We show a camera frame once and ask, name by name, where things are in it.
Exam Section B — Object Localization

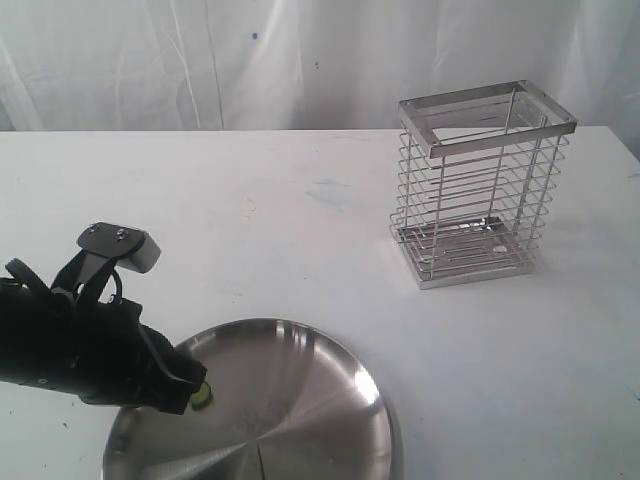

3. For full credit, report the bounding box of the white backdrop curtain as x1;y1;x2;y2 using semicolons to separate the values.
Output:
1;1;639;131

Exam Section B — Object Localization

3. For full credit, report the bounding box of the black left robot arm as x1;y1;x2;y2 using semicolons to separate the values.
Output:
1;279;207;415

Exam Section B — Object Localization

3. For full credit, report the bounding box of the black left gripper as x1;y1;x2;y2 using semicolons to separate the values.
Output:
29;291;207;415

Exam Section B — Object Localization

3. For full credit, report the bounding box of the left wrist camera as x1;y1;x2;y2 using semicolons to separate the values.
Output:
51;222;161;306

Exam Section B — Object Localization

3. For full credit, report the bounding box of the metal wire utensil holder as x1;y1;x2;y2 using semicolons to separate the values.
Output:
390;80;577;289

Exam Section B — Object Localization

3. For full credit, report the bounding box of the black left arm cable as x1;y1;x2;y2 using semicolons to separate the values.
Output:
3;257;125;309

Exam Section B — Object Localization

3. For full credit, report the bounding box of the green vegetable piece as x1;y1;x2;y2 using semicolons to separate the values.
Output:
189;381;213;411

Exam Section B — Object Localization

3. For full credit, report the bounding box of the round steel plate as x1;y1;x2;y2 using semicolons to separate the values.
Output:
101;318;404;479

